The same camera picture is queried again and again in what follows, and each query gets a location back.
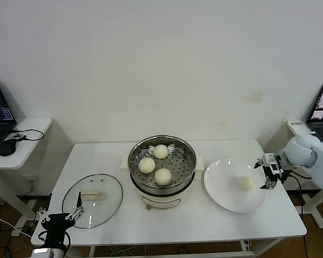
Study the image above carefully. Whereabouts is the black cable with small adapter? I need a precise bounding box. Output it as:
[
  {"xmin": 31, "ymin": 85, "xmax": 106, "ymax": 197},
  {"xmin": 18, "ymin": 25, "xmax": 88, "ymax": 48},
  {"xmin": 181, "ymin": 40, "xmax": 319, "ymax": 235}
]
[{"xmin": 5, "ymin": 128, "xmax": 46, "ymax": 142}]

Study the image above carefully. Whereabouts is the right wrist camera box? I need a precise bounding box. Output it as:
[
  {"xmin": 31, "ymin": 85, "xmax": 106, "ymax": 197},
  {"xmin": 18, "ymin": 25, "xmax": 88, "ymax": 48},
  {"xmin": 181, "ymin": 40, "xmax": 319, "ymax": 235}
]
[{"xmin": 263, "ymin": 153, "xmax": 282, "ymax": 173}]

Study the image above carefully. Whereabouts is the cream white electric cooker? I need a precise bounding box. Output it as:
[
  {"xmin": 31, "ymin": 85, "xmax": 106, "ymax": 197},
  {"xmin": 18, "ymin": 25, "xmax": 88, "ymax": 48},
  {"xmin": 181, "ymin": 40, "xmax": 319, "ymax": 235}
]
[{"xmin": 120, "ymin": 155, "xmax": 206, "ymax": 211}]

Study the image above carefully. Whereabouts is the glass lid with cream handle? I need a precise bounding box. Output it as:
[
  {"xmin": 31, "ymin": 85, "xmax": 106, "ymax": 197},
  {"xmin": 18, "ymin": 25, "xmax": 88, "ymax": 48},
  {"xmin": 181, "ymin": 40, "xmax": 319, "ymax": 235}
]
[{"xmin": 61, "ymin": 173, "xmax": 123, "ymax": 229}]

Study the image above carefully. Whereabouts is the white steamed baozi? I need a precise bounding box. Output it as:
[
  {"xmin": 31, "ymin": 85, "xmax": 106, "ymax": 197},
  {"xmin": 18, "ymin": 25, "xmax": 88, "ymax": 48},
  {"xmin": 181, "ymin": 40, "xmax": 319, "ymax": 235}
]
[
  {"xmin": 236, "ymin": 176, "xmax": 256, "ymax": 192},
  {"xmin": 138, "ymin": 157, "xmax": 156, "ymax": 174},
  {"xmin": 153, "ymin": 168, "xmax": 172, "ymax": 187},
  {"xmin": 153, "ymin": 144, "xmax": 169, "ymax": 160}
]

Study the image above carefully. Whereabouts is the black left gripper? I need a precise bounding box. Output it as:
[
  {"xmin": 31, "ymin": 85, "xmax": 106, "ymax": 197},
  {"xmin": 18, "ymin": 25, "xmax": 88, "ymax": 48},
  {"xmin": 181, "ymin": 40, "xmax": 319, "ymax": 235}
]
[{"xmin": 36, "ymin": 190, "xmax": 86, "ymax": 252}]

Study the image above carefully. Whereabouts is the stainless steel steamer basket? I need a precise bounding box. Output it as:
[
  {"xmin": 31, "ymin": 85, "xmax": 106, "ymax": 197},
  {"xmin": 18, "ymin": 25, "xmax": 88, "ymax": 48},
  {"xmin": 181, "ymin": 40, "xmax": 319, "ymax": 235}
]
[{"xmin": 128, "ymin": 135, "xmax": 198, "ymax": 189}]

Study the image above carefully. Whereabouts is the white side desk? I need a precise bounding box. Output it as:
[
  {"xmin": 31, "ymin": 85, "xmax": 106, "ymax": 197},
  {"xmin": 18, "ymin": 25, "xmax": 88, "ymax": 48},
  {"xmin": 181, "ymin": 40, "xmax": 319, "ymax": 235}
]
[
  {"xmin": 0, "ymin": 117, "xmax": 54, "ymax": 221},
  {"xmin": 286, "ymin": 120, "xmax": 323, "ymax": 229}
]

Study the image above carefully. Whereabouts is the white round plate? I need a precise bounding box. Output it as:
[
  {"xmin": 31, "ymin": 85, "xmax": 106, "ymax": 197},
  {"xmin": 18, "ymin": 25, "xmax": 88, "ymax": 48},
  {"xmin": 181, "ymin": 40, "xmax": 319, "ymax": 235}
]
[{"xmin": 203, "ymin": 159, "xmax": 268, "ymax": 214}]

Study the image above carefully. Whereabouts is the white table frame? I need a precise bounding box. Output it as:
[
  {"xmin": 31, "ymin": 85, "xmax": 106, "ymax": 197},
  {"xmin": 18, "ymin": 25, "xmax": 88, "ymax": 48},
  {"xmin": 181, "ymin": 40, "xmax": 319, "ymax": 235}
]
[{"xmin": 60, "ymin": 238, "xmax": 285, "ymax": 258}]

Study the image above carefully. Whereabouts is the black computer mouse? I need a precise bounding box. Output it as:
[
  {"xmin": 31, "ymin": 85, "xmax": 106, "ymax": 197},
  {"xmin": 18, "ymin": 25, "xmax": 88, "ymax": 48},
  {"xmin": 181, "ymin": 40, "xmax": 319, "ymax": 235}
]
[{"xmin": 0, "ymin": 139, "xmax": 18, "ymax": 156}]

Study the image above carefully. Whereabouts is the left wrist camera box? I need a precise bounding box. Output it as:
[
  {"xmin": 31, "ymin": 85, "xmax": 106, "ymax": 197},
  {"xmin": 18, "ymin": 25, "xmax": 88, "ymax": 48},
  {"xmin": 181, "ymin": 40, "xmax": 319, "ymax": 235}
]
[{"xmin": 31, "ymin": 247, "xmax": 57, "ymax": 258}]

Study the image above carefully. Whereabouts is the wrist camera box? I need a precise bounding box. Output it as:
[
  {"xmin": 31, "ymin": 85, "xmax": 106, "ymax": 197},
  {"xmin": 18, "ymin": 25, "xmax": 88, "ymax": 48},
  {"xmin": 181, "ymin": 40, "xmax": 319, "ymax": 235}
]
[
  {"xmin": 31, "ymin": 247, "xmax": 57, "ymax": 258},
  {"xmin": 263, "ymin": 153, "xmax": 282, "ymax": 173}
]

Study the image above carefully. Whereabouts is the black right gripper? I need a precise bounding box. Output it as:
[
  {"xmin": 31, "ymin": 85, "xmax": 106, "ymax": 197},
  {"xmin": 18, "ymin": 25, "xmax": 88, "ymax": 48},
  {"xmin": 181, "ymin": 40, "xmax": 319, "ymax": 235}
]
[{"xmin": 253, "ymin": 158, "xmax": 289, "ymax": 190}]

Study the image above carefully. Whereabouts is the white power strip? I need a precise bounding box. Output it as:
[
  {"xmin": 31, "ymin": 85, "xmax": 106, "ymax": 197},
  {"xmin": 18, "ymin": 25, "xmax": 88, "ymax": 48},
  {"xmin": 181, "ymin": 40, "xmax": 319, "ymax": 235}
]
[{"xmin": 289, "ymin": 120, "xmax": 313, "ymax": 137}]

